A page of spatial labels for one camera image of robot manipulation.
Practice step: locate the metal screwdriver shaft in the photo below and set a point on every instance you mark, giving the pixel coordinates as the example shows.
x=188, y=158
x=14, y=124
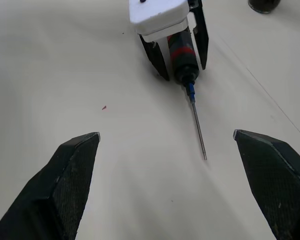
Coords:
x=199, y=130

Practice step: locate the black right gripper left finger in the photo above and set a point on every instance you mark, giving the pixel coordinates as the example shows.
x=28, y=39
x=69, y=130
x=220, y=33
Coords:
x=55, y=190

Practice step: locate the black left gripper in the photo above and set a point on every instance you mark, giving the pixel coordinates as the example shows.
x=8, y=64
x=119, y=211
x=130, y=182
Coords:
x=193, y=5

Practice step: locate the grey red electric screwdriver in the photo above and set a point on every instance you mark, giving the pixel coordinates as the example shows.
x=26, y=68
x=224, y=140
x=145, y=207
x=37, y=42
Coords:
x=183, y=57

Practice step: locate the dark round object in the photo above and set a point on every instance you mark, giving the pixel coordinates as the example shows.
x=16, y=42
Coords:
x=263, y=5

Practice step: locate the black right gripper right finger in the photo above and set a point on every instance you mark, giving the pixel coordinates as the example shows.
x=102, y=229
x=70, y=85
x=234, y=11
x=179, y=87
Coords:
x=275, y=180

